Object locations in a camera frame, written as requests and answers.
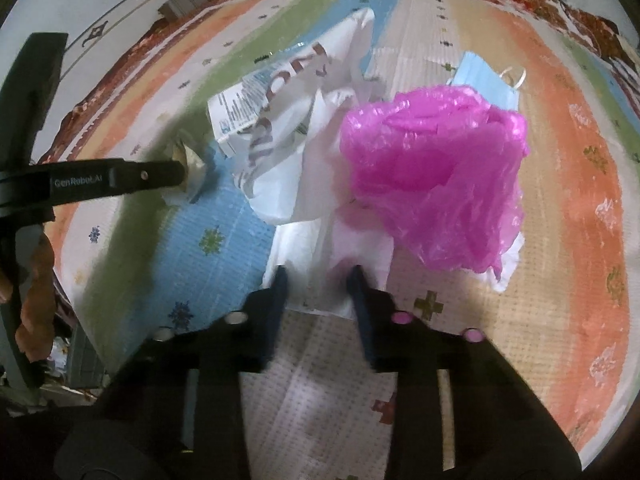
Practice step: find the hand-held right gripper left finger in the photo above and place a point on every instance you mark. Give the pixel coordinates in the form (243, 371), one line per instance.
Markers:
(279, 300)

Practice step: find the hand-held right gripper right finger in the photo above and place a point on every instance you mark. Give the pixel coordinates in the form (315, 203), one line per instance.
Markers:
(359, 302)

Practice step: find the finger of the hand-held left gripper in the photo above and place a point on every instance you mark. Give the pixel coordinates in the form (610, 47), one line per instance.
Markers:
(150, 175)

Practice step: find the plain white plastic sheet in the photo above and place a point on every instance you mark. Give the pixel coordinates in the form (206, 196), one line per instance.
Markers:
(310, 270)

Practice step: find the paper wad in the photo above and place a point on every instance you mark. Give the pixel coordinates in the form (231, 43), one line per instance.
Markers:
(195, 165)

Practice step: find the white printed paper packet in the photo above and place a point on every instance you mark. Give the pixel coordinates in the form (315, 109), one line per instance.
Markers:
(235, 110)

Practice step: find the white printed plastic bag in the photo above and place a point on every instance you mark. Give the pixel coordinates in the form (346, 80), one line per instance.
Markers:
(280, 160)

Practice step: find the pink plastic bag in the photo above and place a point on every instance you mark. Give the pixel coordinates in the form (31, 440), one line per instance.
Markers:
(430, 170)

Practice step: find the person's left hand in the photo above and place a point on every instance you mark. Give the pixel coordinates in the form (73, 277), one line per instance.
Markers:
(40, 280)

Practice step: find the striped colourful mat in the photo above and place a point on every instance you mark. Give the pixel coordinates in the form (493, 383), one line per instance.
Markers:
(565, 210)

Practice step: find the blue face mask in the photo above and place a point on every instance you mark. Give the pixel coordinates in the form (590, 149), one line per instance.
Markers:
(480, 77)

